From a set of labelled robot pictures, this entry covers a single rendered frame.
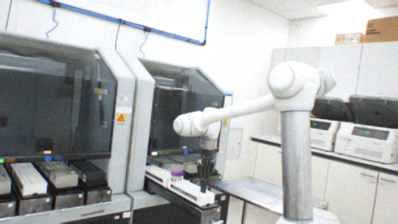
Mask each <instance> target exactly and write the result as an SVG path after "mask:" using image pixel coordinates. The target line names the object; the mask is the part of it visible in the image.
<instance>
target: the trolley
mask: <svg viewBox="0 0 398 224"><path fill-rule="evenodd" d="M213 189H215V190H217V191H220V192H223V193H225V194H227V195H230V196H232V197H234V198H238V199H239V200H242V201H243V213H242V218H241V224H246V211H247V206H248V203H249V204H251V205H255V206H257V207H258V208H262V209H263V210H265V211H269V212H271V213H274V214H275V215H278V216H283V190H282V187H281V186H278V185H276V184H271V183H269V182H265V181H263V180H260V179H257V178H254V177H249V176H248V177H238V178H236V179H229V180H223V181H220V182H214V183H210V184H208V191H209V192H213ZM329 205H330V203H329V202H327V201H324V200H319V199H318V198H312V207H313V209H315V208H317V209H322V210H324V211H328V206H329Z"/></svg>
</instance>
